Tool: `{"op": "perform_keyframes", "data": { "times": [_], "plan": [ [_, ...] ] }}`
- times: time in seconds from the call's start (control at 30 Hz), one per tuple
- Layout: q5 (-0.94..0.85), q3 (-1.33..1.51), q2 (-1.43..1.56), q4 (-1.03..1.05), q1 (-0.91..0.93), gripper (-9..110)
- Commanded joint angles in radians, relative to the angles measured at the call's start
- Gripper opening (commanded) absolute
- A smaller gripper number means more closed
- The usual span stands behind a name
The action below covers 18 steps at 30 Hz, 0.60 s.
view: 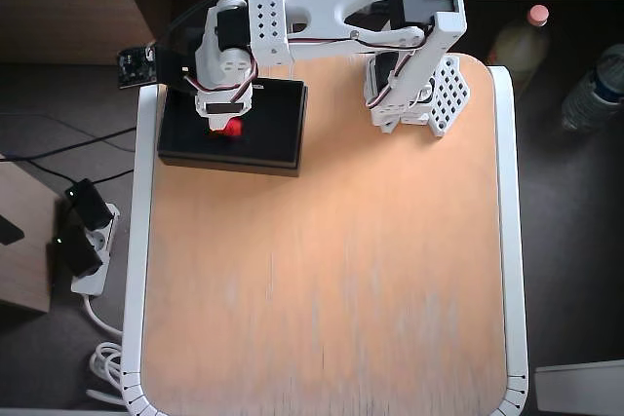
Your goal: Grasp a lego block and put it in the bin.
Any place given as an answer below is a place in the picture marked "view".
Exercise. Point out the wooden box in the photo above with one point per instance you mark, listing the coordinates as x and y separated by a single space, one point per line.
24 265

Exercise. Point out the clear water bottle blue label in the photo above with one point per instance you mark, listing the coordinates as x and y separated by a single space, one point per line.
595 89

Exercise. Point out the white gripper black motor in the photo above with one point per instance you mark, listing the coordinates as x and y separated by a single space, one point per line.
224 108

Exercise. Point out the black flat device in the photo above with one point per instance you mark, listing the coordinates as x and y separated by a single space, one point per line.
9 231

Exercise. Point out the red lego brick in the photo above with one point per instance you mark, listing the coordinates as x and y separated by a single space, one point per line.
234 129

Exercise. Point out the black wrist camera circuit board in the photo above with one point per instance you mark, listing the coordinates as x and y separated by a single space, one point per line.
136 67

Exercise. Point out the white power strip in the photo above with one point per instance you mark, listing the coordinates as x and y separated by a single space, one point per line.
97 260

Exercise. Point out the yellow bottle pink cap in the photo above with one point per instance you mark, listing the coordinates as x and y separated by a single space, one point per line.
521 46

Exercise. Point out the white flat panel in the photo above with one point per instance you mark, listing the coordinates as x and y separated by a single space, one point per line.
580 387

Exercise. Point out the wooden bed frame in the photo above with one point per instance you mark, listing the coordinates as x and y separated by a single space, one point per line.
73 7

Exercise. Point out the black rectangular bin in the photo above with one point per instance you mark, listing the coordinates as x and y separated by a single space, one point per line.
273 133

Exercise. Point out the black power adapter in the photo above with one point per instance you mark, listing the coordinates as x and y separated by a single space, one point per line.
90 204
75 250

